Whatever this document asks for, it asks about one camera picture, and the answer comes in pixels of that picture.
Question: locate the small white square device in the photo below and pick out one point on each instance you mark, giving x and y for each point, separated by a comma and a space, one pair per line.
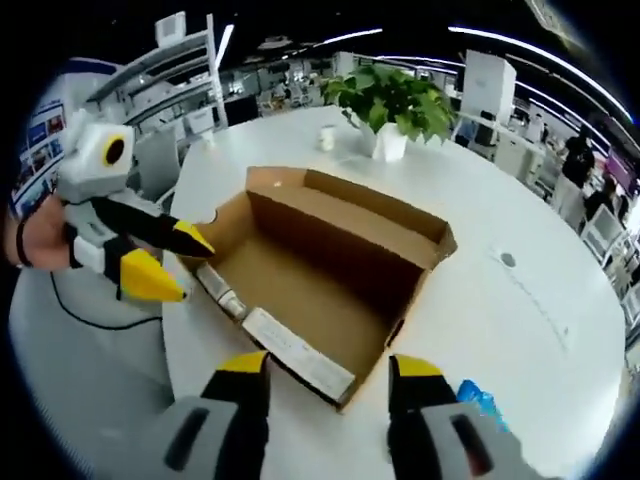
170, 30

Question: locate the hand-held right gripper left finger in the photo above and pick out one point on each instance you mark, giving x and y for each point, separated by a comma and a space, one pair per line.
225, 415

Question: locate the purple wall screen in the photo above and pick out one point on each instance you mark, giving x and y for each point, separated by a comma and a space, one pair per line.
625, 172

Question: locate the grey metal shelf rack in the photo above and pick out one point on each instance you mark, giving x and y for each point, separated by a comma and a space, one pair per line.
165, 80

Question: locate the black wristband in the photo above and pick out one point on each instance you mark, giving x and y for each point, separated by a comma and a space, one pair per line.
23, 245

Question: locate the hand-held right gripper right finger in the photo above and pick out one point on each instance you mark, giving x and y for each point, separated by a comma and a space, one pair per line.
430, 430

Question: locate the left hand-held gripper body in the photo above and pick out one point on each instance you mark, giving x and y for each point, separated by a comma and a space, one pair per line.
95, 160

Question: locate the blue display board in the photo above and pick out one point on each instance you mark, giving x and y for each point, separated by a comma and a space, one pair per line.
42, 150

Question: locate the white square pillar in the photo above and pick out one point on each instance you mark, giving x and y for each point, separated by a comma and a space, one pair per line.
487, 82

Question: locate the white mesh office chair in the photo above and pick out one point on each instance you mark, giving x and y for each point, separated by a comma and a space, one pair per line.
602, 232

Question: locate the green plant in white pot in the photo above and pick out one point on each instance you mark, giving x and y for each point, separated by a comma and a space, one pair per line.
390, 95

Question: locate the white paper cup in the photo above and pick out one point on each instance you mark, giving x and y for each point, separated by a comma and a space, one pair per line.
327, 139

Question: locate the black monitor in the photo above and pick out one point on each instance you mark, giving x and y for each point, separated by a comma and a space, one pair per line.
240, 112

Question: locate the person's left hand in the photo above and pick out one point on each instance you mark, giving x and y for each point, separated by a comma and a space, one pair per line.
47, 240

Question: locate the blue wet wipes soft pack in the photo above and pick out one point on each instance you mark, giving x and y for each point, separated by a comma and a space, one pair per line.
480, 395

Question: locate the brown cardboard shoe box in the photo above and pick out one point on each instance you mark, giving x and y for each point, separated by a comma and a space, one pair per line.
300, 280

